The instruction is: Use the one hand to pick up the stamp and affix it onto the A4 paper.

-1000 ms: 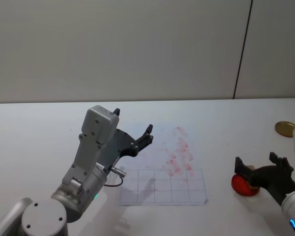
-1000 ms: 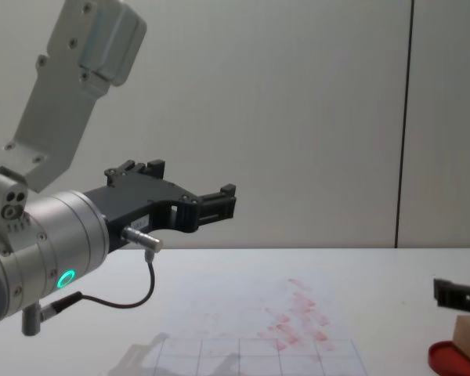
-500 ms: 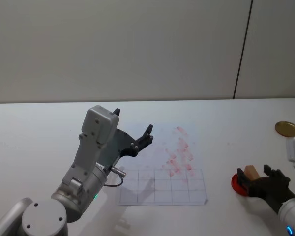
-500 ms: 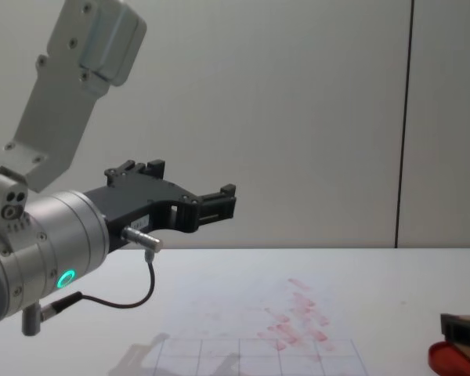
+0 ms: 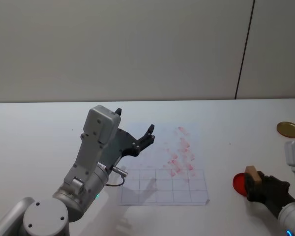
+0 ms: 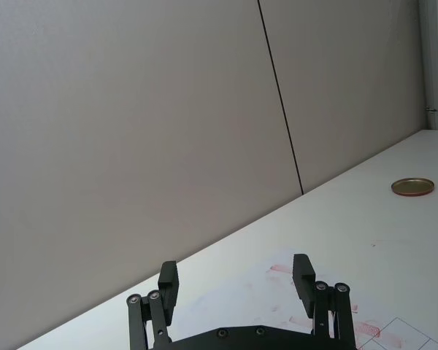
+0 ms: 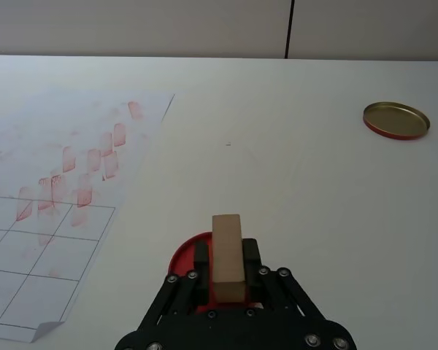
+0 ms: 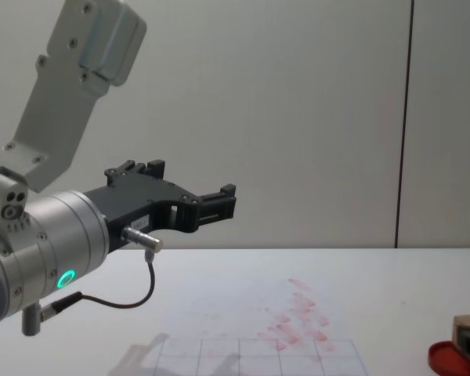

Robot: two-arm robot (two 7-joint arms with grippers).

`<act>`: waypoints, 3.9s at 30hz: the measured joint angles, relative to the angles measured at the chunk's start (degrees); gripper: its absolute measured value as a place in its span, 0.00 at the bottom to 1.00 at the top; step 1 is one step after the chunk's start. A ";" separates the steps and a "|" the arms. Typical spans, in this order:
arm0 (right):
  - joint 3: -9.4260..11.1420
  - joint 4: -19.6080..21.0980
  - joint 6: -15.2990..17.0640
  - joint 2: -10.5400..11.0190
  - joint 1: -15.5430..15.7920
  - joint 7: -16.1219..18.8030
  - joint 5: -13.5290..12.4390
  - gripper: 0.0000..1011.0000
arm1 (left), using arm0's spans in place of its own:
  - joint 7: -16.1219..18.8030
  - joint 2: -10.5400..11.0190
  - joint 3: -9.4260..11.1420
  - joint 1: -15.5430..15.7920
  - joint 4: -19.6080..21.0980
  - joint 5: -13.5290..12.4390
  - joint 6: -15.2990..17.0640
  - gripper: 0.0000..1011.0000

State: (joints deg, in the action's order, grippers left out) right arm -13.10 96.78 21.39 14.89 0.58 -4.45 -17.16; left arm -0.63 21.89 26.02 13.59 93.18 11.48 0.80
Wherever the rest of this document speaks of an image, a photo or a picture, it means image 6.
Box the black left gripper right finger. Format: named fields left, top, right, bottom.
left=292, top=253, right=357, bottom=350

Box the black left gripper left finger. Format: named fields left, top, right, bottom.
left=126, top=260, right=180, bottom=350

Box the round gold tin lid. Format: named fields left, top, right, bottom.
left=391, top=177, right=436, bottom=198

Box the pale grey upright frame post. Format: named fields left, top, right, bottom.
left=418, top=0, right=438, bottom=130

